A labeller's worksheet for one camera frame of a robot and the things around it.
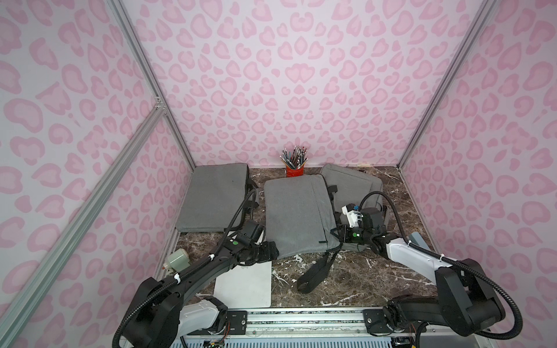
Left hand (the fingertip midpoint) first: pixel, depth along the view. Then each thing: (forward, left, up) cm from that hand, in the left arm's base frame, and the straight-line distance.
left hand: (273, 253), depth 83 cm
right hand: (+8, -24, +2) cm, 25 cm away
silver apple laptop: (-10, +10, -4) cm, 15 cm away
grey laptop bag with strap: (+16, -11, +3) cm, 20 cm away
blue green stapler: (+6, -57, 0) cm, 57 cm away
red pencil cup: (+40, -9, +3) cm, 41 cm away
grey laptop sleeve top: (+29, +30, -3) cm, 41 cm away
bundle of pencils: (+43, -9, +9) cm, 45 cm away
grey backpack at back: (+33, -36, -1) cm, 48 cm away
